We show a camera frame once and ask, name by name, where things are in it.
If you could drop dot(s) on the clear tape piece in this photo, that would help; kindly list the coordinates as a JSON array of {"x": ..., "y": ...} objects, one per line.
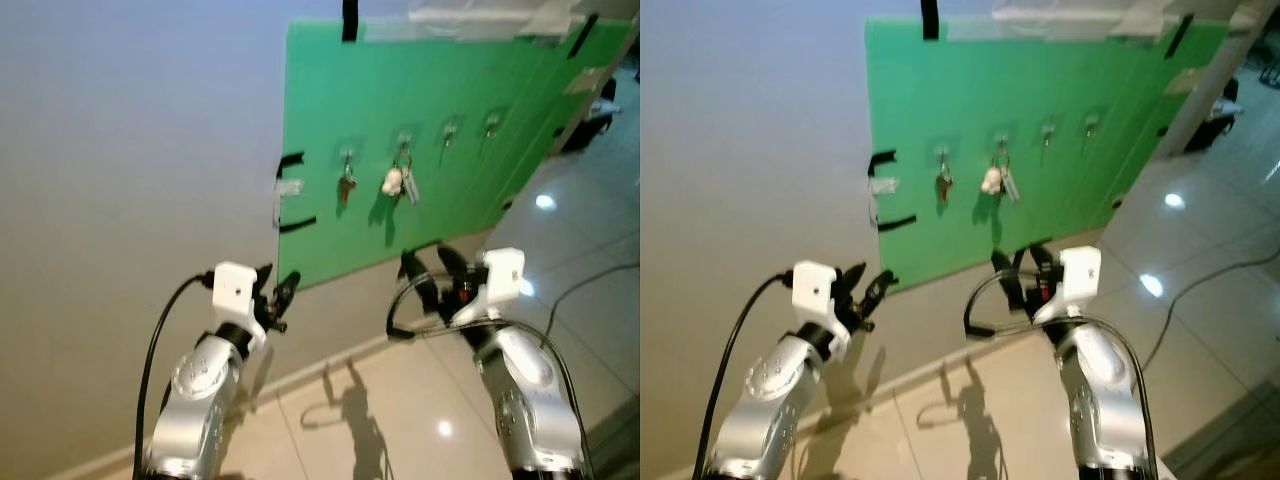
[
  {"x": 288, "y": 188},
  {"x": 883, "y": 186}
]

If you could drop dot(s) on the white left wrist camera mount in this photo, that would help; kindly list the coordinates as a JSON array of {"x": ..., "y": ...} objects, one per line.
[
  {"x": 236, "y": 290},
  {"x": 813, "y": 288}
]

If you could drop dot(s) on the beige tape piece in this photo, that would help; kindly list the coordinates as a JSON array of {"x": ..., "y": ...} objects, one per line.
[
  {"x": 1183, "y": 80},
  {"x": 583, "y": 80}
]

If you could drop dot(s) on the black tape strip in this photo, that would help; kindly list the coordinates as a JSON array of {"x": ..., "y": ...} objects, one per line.
[
  {"x": 881, "y": 158},
  {"x": 297, "y": 225},
  {"x": 583, "y": 35},
  {"x": 897, "y": 222},
  {"x": 930, "y": 18},
  {"x": 350, "y": 20},
  {"x": 1180, "y": 35},
  {"x": 289, "y": 160}
]

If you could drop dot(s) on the green board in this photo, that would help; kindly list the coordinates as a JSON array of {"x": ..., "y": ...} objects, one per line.
[
  {"x": 1030, "y": 220},
  {"x": 440, "y": 200}
]

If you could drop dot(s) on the clear adhesive wall hook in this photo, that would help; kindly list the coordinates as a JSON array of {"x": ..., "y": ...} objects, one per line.
[
  {"x": 1048, "y": 130},
  {"x": 347, "y": 150},
  {"x": 404, "y": 137},
  {"x": 1091, "y": 123},
  {"x": 492, "y": 122},
  {"x": 1001, "y": 138},
  {"x": 450, "y": 128},
  {"x": 942, "y": 152}
]

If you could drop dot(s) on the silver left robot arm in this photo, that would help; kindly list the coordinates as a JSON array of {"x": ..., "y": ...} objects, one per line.
[
  {"x": 195, "y": 400},
  {"x": 760, "y": 400}
]

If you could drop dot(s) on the grey tape strip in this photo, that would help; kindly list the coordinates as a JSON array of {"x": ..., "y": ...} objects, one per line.
[
  {"x": 1030, "y": 28},
  {"x": 440, "y": 30}
]

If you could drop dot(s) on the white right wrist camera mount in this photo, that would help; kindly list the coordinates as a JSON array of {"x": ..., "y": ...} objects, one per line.
[
  {"x": 503, "y": 275},
  {"x": 1078, "y": 275}
]

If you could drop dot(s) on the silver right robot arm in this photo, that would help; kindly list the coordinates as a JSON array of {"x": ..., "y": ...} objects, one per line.
[
  {"x": 1100, "y": 390},
  {"x": 525, "y": 390}
]

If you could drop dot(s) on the dark key bunch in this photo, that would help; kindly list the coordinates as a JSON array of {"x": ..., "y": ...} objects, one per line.
[
  {"x": 346, "y": 188},
  {"x": 943, "y": 186}
]

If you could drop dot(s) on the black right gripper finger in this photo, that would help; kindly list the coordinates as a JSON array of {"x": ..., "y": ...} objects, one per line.
[
  {"x": 452, "y": 263},
  {"x": 1042, "y": 262},
  {"x": 1007, "y": 275},
  {"x": 414, "y": 275}
]

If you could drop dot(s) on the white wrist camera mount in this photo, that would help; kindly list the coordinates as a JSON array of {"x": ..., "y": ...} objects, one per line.
[
  {"x": 1078, "y": 275},
  {"x": 236, "y": 290},
  {"x": 813, "y": 288},
  {"x": 503, "y": 275}
]

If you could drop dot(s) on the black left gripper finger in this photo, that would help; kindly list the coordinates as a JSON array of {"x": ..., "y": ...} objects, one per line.
[
  {"x": 287, "y": 291},
  {"x": 852, "y": 282},
  {"x": 880, "y": 292},
  {"x": 264, "y": 280}
]

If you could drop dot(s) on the key bunch with white charm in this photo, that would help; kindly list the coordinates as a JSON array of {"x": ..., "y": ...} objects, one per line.
[
  {"x": 991, "y": 180},
  {"x": 393, "y": 182}
]

